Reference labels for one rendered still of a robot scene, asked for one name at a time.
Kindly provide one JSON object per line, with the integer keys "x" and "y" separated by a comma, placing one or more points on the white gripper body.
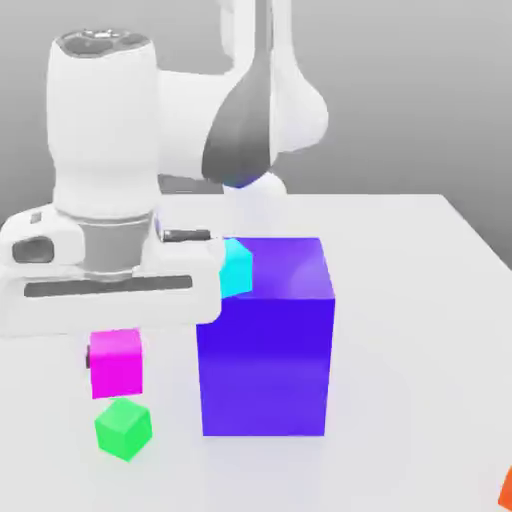
{"x": 120, "y": 308}

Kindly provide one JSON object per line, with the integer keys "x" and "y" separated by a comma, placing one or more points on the small magenta cube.
{"x": 116, "y": 366}

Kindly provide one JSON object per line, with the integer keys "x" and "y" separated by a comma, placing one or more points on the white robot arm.
{"x": 104, "y": 132}

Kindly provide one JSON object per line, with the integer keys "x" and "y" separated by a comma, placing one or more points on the small cyan cube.
{"x": 236, "y": 270}

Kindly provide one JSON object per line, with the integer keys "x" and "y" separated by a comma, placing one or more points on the small green cube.
{"x": 122, "y": 432}

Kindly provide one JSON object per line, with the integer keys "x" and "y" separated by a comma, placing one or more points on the small orange cube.
{"x": 507, "y": 492}

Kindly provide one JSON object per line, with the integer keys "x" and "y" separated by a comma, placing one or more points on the large blue box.
{"x": 266, "y": 360}

